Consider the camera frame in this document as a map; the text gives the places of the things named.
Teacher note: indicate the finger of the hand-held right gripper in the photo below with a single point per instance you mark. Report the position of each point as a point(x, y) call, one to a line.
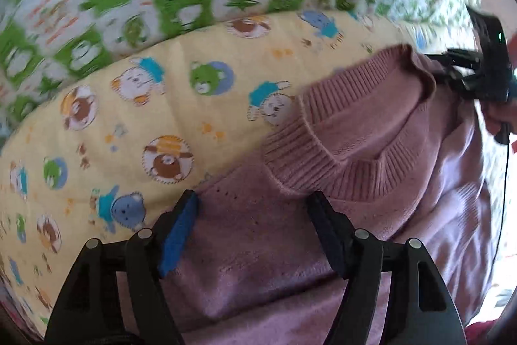
point(456, 58)
point(464, 84)

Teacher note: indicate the person's right hand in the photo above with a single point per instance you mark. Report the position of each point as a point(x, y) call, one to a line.
point(496, 114)

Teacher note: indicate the yellow bear print bedsheet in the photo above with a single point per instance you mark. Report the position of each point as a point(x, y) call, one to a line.
point(181, 106)

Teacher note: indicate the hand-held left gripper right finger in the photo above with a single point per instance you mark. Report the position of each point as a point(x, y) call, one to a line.
point(328, 232)

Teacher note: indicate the pink knitted sweater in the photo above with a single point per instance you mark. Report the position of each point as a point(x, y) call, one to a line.
point(363, 126)

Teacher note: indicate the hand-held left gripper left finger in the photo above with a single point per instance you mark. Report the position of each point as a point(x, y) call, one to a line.
point(177, 232)

